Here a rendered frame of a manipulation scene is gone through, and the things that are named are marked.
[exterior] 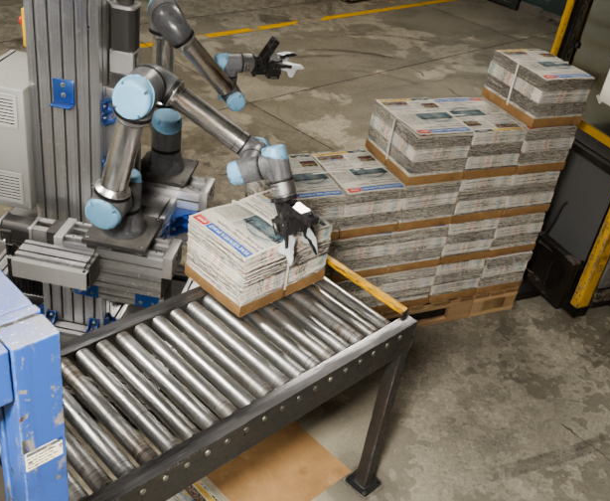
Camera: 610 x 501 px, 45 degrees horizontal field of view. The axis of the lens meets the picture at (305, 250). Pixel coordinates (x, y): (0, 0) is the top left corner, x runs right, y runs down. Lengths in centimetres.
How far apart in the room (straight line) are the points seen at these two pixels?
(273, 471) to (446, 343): 121
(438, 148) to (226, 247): 125
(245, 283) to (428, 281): 152
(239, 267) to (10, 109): 101
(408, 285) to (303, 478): 109
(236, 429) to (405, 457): 126
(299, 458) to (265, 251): 106
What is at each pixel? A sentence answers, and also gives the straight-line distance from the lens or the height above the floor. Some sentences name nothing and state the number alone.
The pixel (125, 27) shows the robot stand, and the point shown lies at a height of 146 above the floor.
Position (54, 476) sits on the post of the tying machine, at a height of 125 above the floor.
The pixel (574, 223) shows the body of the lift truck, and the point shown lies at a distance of 429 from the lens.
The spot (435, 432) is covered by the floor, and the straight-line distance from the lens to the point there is 328.
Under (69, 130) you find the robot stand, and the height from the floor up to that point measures 109.
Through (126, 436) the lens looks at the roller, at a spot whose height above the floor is 80.
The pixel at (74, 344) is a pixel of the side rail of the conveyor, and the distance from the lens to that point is 224.
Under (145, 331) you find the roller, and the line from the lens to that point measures 228.
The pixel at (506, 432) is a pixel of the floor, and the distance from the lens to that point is 340.
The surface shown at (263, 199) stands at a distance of 251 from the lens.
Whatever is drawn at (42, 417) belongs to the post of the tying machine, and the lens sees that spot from 122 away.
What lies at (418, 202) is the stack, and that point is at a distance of 329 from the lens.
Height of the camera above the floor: 227
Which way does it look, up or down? 33 degrees down
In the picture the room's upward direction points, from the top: 9 degrees clockwise
